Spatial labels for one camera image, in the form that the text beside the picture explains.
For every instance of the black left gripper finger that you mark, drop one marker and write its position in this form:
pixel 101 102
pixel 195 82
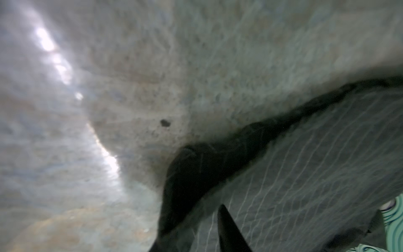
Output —
pixel 230 237

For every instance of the dark grey pinstriped shirt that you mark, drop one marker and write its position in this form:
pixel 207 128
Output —
pixel 324 177

